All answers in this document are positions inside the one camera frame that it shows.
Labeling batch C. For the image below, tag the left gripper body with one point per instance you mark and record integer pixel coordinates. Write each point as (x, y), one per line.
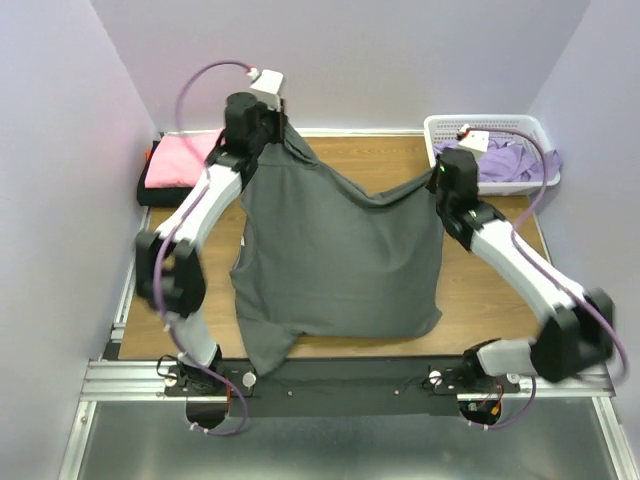
(271, 126)

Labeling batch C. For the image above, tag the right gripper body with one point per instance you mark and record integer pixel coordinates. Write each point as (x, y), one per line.
(441, 205)

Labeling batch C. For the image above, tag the dark grey t-shirt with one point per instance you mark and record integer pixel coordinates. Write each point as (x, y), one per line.
(323, 257)

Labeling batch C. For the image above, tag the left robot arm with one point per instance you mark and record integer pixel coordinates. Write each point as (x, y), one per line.
(168, 270)

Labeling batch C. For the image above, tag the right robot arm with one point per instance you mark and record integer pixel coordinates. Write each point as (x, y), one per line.
(576, 325)

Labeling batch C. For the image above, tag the white plastic laundry basket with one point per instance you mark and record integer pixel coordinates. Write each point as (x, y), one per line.
(522, 129)

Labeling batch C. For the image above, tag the purple t-shirt in basket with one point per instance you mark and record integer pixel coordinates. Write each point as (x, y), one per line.
(508, 161)

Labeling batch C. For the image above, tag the folded pink t-shirt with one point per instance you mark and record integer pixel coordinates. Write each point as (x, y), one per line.
(179, 161)

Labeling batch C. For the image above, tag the folded black t-shirt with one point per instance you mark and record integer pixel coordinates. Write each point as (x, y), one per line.
(158, 197)

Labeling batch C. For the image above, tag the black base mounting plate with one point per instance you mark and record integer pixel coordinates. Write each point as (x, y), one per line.
(332, 387)

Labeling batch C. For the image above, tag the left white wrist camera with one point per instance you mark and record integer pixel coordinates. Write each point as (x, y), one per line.
(266, 86)

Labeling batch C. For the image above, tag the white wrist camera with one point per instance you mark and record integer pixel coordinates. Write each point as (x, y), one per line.
(473, 140)
(266, 86)

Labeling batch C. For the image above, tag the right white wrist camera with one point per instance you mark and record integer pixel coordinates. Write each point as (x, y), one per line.
(473, 140)

